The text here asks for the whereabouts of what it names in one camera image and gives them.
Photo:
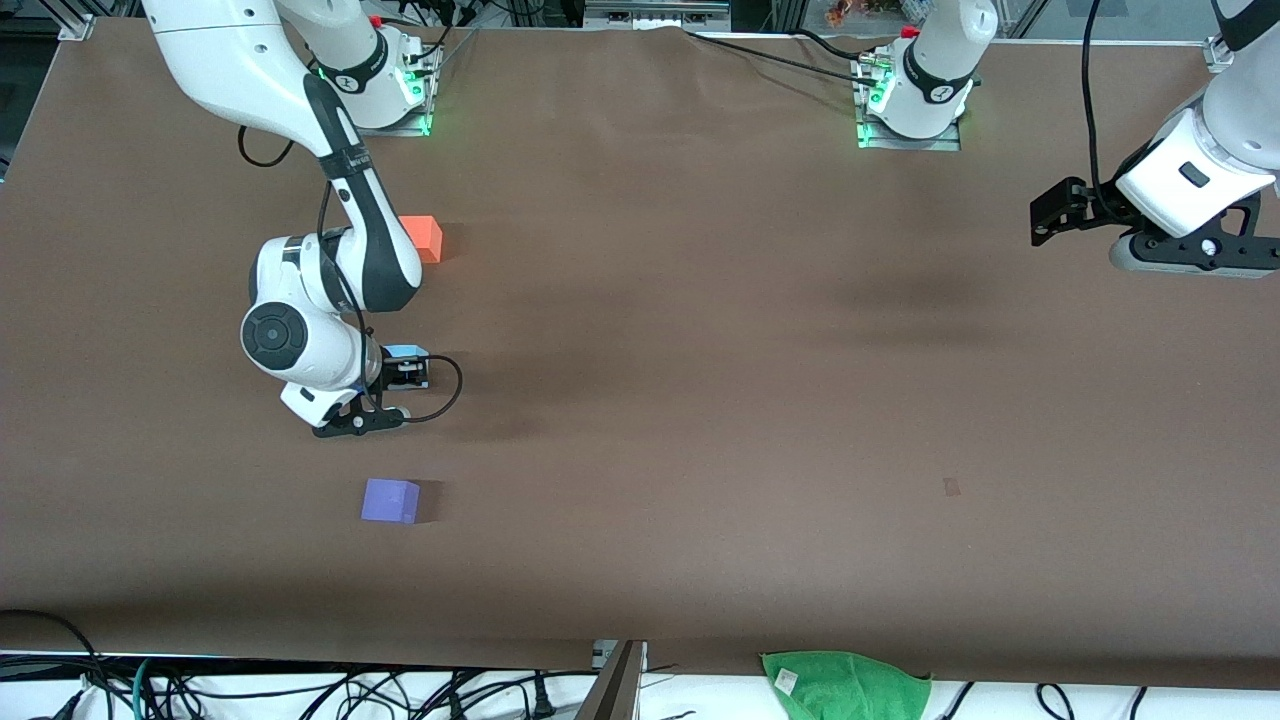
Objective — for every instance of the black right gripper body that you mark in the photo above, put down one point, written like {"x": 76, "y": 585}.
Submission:
{"x": 404, "y": 373}

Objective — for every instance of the blue foam block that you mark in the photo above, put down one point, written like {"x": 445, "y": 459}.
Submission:
{"x": 404, "y": 352}

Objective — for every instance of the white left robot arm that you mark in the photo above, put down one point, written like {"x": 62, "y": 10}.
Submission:
{"x": 935, "y": 70}

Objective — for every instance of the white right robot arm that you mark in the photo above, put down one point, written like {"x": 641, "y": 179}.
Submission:
{"x": 230, "y": 60}

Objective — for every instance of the purple foam block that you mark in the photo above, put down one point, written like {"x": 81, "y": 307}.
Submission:
{"x": 390, "y": 500}

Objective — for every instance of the orange foam block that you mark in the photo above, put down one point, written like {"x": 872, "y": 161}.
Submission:
{"x": 428, "y": 238}

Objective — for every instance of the brown table cover sheet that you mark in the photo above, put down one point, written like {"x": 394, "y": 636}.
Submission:
{"x": 640, "y": 450}

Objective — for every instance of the colourful small toys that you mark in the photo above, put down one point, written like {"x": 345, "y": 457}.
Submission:
{"x": 845, "y": 12}

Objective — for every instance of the grey metal bar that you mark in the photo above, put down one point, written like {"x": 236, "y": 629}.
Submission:
{"x": 615, "y": 690}

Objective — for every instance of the green towel cloth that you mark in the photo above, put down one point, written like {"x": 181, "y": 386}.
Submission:
{"x": 845, "y": 688}

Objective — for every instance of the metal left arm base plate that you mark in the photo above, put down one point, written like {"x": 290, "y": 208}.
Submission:
{"x": 945, "y": 144}

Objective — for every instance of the metal corner bracket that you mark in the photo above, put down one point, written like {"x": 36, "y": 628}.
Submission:
{"x": 76, "y": 27}
{"x": 1220, "y": 55}

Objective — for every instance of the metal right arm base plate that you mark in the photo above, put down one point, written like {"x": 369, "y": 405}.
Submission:
{"x": 400, "y": 130}

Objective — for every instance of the aluminium frame rail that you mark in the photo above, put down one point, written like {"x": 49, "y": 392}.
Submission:
{"x": 655, "y": 12}

